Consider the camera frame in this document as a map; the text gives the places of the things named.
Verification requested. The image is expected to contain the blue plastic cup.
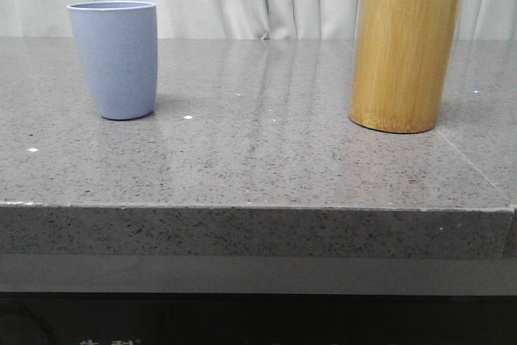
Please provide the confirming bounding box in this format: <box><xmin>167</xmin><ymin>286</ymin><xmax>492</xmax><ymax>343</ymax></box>
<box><xmin>67</xmin><ymin>1</ymin><xmax>158</xmax><ymax>120</ymax></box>

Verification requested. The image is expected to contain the bamboo cylinder holder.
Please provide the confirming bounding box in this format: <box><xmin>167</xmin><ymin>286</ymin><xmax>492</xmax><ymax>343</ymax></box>
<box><xmin>349</xmin><ymin>0</ymin><xmax>460</xmax><ymax>133</ymax></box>

